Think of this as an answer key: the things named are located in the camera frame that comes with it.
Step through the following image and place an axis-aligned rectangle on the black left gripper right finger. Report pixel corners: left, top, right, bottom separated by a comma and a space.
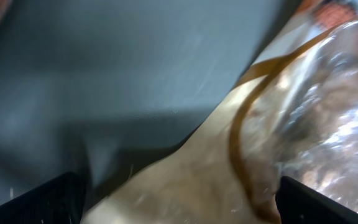
275, 176, 358, 224

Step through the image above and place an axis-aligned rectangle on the beige brown snack bag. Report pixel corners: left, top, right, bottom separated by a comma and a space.
82, 1, 358, 224

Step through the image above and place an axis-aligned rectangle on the grey plastic mesh basket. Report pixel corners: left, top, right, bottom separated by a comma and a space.
0, 0, 299, 208

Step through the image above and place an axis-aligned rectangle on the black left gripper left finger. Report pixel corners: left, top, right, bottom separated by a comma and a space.
0, 172, 86, 224

